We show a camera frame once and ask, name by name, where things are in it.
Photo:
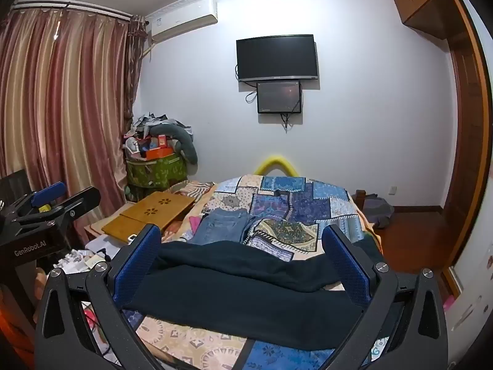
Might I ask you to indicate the grey tube pillow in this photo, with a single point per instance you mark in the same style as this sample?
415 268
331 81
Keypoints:
185 140

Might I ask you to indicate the striped cloth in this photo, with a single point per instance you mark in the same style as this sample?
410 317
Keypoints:
194 190

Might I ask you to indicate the wooden overhead cabinet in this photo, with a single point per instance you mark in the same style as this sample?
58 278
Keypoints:
418 0

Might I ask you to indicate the folded blue jeans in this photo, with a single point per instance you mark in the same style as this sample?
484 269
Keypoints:
219 225

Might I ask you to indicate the wooden bed post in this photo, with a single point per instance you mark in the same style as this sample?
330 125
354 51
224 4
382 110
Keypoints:
360 198

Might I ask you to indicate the striped pink curtain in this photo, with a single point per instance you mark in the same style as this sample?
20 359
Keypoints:
65 115

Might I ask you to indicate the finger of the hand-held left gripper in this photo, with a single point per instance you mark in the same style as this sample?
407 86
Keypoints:
48 194
83 200

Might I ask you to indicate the green storage bag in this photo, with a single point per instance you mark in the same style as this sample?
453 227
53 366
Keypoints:
154 173

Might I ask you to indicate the patchwork printed blanket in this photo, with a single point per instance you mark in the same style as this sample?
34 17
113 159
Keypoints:
292 208

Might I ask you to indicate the grey bag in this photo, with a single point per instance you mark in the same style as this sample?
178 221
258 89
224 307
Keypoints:
379 212

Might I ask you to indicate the large black wall television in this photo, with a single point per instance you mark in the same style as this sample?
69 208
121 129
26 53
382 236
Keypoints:
277 57

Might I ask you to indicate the pile of clothes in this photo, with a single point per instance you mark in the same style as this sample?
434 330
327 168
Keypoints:
150 121

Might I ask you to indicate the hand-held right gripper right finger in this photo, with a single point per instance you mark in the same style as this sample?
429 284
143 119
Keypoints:
346 268

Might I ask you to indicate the small black wall monitor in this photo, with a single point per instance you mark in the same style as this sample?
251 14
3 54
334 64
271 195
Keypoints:
279 97

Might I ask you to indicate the pink cloth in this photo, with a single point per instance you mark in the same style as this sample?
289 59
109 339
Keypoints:
193 223

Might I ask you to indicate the white door with stickers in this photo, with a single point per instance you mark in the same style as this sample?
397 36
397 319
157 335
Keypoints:
473 296

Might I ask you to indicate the dark teal pants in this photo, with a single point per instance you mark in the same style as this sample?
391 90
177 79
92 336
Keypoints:
238 289

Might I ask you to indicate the white air conditioner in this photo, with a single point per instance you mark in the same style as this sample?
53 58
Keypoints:
181 17

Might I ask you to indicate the orange box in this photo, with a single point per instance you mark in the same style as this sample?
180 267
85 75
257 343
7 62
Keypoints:
160 153

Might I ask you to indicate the wooden lap desk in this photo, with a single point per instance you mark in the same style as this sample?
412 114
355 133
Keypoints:
154 210

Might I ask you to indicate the curtain rail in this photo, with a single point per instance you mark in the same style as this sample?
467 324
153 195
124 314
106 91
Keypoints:
77 9

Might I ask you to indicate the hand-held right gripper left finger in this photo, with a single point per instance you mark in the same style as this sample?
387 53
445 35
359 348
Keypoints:
138 264

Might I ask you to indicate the yellow foam noodle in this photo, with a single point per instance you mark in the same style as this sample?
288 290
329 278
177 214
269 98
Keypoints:
269 160

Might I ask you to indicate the red box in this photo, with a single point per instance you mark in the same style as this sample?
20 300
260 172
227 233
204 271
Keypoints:
163 141

